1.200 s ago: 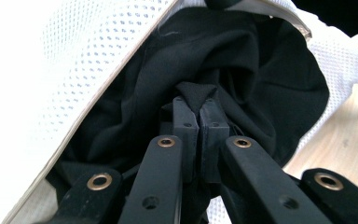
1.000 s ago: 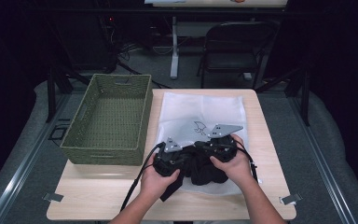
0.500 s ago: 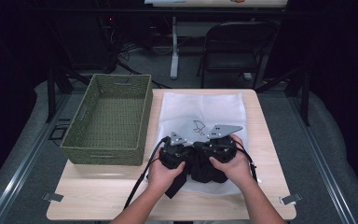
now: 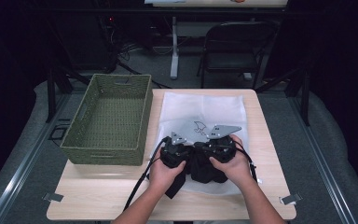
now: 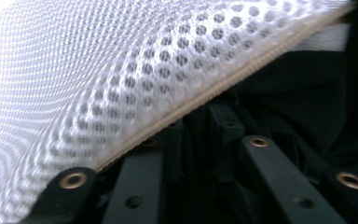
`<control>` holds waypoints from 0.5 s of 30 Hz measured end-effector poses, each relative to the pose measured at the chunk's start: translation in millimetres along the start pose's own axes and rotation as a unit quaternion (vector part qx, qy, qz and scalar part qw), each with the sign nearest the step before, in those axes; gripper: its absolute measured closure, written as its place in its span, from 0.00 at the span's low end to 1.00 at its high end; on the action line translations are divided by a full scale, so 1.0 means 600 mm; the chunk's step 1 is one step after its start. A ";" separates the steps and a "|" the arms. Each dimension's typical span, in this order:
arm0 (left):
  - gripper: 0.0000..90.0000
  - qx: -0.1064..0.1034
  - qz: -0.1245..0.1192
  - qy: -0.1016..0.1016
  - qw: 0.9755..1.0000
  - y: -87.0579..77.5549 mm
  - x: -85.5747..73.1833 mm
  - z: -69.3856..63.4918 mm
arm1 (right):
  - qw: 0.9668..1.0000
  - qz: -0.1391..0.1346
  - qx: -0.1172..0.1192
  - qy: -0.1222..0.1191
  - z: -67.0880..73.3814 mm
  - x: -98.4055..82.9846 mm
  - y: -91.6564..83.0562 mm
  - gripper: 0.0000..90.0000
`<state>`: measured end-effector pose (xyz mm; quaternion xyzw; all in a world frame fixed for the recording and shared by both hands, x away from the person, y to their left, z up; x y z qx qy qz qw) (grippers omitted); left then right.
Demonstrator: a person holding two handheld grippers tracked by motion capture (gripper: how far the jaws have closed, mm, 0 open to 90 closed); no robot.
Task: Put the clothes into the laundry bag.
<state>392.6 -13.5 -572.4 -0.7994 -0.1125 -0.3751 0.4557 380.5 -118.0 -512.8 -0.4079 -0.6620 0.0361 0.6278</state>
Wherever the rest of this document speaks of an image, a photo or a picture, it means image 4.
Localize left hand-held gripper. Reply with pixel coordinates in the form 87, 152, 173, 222
159, 131, 195, 170

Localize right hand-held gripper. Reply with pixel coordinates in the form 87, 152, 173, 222
199, 124, 242, 164

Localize black garment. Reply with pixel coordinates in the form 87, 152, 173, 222
161, 119, 231, 200

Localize white mesh laundry bag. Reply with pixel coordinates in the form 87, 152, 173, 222
150, 91, 263, 198

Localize green woven basket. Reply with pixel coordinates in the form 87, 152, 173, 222
59, 73, 154, 167

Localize person's right hand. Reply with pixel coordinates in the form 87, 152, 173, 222
209, 133, 252, 189

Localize person's left hand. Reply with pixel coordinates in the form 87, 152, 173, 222
147, 151, 188, 197

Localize metal table clip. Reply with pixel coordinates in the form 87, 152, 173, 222
279, 192, 303, 205
42, 191, 64, 203

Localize black folding chair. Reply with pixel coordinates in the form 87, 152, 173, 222
196, 21, 278, 90

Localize black metal stand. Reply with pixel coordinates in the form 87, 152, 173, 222
45, 66, 91, 123
255, 66, 311, 127

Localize desk with white leg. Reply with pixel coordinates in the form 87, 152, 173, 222
144, 0, 287, 80

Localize dark equipment box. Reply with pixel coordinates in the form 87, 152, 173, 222
74, 12, 119, 73

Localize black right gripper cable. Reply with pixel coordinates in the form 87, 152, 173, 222
232, 139, 259, 183

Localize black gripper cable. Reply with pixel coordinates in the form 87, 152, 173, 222
232, 139, 259, 183
122, 135, 171, 213

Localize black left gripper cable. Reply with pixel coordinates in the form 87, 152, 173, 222
122, 135, 171, 213

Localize floor cable bundle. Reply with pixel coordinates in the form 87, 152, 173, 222
116, 43, 172, 90

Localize aluminium floor rail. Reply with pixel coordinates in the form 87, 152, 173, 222
0, 92, 73, 224
287, 92, 358, 224

